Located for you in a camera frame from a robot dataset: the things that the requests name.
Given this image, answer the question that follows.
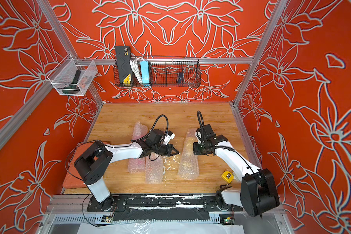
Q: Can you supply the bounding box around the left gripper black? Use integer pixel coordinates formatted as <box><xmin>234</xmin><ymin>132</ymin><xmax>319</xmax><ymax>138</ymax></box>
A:
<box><xmin>152</xmin><ymin>144</ymin><xmax>180</xmax><ymax>158</ymax></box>

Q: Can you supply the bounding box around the bubble orange glass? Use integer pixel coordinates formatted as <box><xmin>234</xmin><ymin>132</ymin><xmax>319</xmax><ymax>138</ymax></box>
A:
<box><xmin>145</xmin><ymin>153</ymin><xmax>164</xmax><ymax>184</ymax></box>

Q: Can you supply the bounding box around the clear bubble wrap sheet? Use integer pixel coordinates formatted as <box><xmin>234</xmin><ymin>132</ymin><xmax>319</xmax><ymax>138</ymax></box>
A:
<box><xmin>177</xmin><ymin>128</ymin><xmax>199</xmax><ymax>180</ymax></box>

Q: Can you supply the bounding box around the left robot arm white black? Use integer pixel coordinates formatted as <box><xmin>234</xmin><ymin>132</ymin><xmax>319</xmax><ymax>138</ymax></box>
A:
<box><xmin>74</xmin><ymin>129</ymin><xmax>179</xmax><ymax>205</ymax></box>

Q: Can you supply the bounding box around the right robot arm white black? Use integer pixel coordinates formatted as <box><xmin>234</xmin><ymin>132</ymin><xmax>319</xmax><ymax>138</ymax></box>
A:
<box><xmin>193</xmin><ymin>124</ymin><xmax>280</xmax><ymax>217</ymax></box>

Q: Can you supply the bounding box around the bubble wrapped pink glass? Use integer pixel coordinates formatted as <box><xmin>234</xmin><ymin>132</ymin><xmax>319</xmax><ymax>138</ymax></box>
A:
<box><xmin>127</xmin><ymin>121</ymin><xmax>148</xmax><ymax>173</ymax></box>

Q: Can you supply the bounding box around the yellow tape measure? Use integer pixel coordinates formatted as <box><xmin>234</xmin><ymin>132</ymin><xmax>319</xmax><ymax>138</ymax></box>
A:
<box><xmin>221</xmin><ymin>171</ymin><xmax>234</xmax><ymax>184</ymax></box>

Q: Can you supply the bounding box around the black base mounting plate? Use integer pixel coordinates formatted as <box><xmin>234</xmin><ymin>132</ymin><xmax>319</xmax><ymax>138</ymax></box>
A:
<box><xmin>86</xmin><ymin>194</ymin><xmax>243</xmax><ymax>223</ymax></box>

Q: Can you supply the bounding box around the white plastic sheet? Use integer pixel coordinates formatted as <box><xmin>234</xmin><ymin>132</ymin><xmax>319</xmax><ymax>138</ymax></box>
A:
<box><xmin>77</xmin><ymin>222</ymin><xmax>244</xmax><ymax>234</ymax></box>

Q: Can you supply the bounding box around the light blue power bank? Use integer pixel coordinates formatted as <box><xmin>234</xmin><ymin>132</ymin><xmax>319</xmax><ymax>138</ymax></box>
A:
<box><xmin>140</xmin><ymin>60</ymin><xmax>150</xmax><ymax>86</ymax></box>

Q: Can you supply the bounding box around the orange plastic tool case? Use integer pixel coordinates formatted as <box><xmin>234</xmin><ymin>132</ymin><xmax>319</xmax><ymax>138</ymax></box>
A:
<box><xmin>63</xmin><ymin>140</ymin><xmax>112</xmax><ymax>189</ymax></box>

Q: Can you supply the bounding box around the black yellow device box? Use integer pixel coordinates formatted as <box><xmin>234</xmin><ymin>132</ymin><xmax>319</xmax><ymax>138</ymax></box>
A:
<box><xmin>115</xmin><ymin>46</ymin><xmax>133</xmax><ymax>87</ymax></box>

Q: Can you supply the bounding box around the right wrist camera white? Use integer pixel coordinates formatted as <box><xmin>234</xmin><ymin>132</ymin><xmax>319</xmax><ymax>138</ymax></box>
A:
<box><xmin>195</xmin><ymin>130</ymin><xmax>202</xmax><ymax>144</ymax></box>

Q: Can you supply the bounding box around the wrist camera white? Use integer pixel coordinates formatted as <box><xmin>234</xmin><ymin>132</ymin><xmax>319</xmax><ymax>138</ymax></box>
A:
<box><xmin>163</xmin><ymin>131</ymin><xmax>175</xmax><ymax>145</ymax></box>
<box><xmin>195</xmin><ymin>130</ymin><xmax>202</xmax><ymax>144</ymax></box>

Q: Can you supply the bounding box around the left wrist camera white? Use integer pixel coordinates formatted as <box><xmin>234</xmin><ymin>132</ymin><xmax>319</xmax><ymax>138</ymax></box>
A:
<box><xmin>163</xmin><ymin>131</ymin><xmax>175</xmax><ymax>145</ymax></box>

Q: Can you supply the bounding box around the black wire wall basket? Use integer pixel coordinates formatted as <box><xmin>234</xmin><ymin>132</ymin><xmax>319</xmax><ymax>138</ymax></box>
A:
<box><xmin>113</xmin><ymin>57</ymin><xmax>201</xmax><ymax>88</ymax></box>

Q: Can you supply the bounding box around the white coiled cable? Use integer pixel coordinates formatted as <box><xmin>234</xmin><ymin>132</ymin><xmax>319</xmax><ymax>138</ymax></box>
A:
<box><xmin>129</xmin><ymin>57</ymin><xmax>143</xmax><ymax>84</ymax></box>

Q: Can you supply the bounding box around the dark green handled tool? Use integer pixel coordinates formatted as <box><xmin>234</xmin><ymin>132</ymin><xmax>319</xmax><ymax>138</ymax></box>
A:
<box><xmin>62</xmin><ymin>70</ymin><xmax>82</xmax><ymax>94</ymax></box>

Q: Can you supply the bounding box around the clear acrylic wall bin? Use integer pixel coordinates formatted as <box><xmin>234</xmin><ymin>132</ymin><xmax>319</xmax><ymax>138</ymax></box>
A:
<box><xmin>47</xmin><ymin>54</ymin><xmax>98</xmax><ymax>96</ymax></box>

